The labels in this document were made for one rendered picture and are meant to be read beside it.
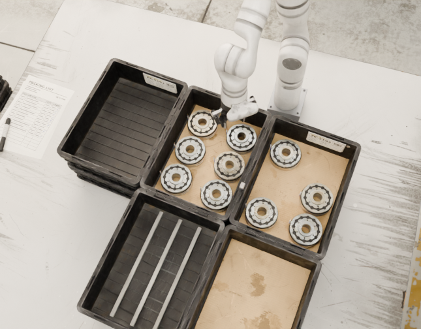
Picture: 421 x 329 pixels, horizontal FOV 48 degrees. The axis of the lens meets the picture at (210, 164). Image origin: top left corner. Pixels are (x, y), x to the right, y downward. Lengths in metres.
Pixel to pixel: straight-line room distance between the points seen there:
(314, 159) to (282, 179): 0.13
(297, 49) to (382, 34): 1.59
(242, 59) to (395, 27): 2.02
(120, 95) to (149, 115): 0.14
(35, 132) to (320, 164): 1.07
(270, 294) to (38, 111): 1.12
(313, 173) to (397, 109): 0.50
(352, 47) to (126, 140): 1.68
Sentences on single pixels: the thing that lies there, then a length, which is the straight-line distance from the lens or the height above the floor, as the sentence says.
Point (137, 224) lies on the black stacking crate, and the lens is 1.55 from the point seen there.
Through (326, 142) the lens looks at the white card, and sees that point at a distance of 1.59.
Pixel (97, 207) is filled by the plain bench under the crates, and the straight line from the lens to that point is 1.74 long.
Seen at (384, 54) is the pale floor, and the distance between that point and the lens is 2.97.
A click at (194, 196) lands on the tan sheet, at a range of 1.55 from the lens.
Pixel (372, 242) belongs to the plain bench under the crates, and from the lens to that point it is 1.71.
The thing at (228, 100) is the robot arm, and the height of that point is 1.18.
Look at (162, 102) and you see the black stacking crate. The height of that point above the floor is 0.83.
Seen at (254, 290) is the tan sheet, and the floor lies 0.83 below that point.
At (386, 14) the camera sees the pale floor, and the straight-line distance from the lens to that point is 3.15.
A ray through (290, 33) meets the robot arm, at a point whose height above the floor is 1.10.
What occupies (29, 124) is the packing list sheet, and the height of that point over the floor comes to 0.70.
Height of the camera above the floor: 2.30
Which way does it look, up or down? 67 degrees down
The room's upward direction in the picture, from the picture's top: 5 degrees counter-clockwise
